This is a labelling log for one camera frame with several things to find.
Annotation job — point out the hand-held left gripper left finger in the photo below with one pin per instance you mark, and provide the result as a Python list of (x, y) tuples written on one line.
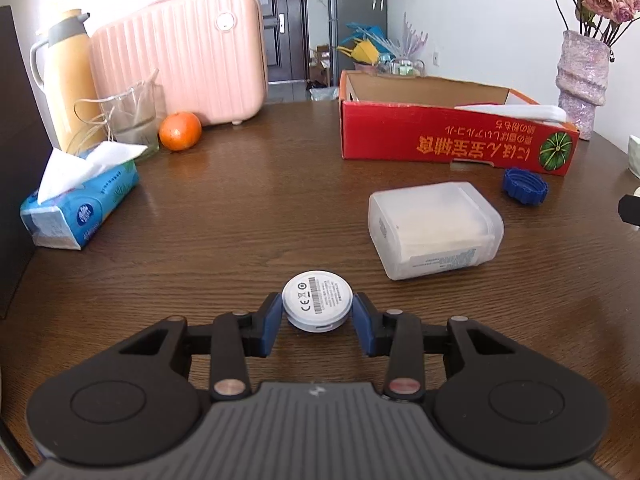
[(270, 325)]

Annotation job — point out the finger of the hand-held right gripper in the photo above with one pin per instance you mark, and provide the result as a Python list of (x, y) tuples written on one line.
[(631, 210)]

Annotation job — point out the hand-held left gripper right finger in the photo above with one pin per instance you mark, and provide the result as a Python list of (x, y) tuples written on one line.
[(367, 327)]

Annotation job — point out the white round charger puck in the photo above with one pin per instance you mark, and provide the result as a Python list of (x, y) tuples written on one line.
[(317, 300)]

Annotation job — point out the red cardboard box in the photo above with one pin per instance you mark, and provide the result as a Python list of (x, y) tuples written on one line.
[(390, 130)]

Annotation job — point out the white cup with spoon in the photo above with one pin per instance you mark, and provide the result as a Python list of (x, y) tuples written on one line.
[(635, 157)]

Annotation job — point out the blue lobed bottle cap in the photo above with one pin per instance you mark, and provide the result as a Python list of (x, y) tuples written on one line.
[(525, 187)]

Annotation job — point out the clear plastic storage box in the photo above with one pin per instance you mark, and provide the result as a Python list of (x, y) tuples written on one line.
[(435, 230)]

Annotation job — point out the purple textured vase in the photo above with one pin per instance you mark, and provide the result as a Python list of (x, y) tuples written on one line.
[(582, 85)]

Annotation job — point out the orange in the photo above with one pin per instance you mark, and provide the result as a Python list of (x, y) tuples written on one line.
[(180, 131)]

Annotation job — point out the blue tissue pack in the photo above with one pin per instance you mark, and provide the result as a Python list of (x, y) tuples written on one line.
[(75, 210)]

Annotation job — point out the clear plastic bag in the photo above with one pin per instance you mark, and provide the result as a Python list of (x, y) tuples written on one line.
[(325, 93)]

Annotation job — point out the dark brown entrance door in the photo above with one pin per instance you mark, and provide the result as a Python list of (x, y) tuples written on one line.
[(287, 50)]

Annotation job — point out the pale purple decorative plant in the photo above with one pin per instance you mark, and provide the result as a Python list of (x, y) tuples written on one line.
[(414, 40)]

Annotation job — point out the pink hard suitcase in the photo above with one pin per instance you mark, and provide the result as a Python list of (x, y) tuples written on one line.
[(190, 60)]

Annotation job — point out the black paper bag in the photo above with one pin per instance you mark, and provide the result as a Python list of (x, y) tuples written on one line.
[(20, 160)]

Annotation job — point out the yellow thermos jug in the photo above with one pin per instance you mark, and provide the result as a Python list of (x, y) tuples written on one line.
[(70, 85)]

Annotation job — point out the grey refrigerator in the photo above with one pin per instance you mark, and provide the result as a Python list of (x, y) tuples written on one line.
[(350, 0)]

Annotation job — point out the white wall outlet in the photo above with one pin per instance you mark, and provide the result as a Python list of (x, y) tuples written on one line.
[(436, 57)]

